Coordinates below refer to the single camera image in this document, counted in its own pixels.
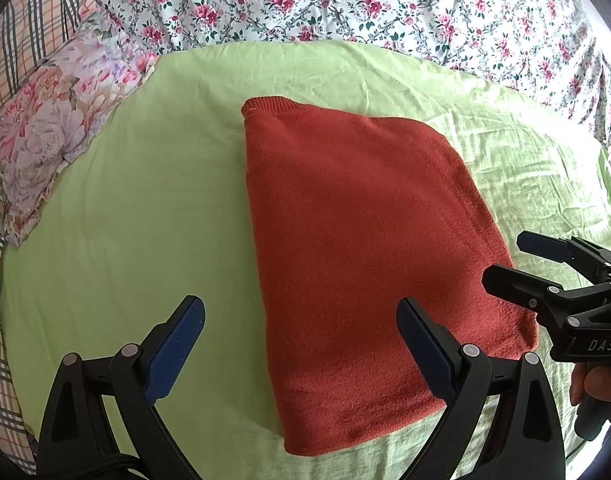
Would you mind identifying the person's right hand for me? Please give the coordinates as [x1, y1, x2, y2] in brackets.
[569, 359, 611, 411]

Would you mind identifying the white rose print bed sheet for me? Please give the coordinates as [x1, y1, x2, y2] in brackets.
[85, 0, 611, 152]

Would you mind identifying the rust orange knit sweater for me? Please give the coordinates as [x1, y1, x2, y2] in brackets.
[240, 96, 540, 458]

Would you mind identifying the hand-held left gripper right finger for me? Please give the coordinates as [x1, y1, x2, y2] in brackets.
[396, 296, 567, 480]

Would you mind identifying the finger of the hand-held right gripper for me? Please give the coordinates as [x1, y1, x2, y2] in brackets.
[516, 230, 611, 281]
[482, 263, 611, 313]

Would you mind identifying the beige plaid bed sheet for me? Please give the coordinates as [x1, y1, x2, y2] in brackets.
[0, 0, 102, 463]

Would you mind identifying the light green bed sheet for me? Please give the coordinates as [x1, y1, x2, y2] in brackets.
[0, 40, 611, 480]

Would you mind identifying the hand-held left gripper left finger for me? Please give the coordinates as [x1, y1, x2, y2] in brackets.
[38, 295, 206, 480]

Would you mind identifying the purple floral pillow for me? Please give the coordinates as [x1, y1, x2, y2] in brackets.
[0, 12, 159, 249]

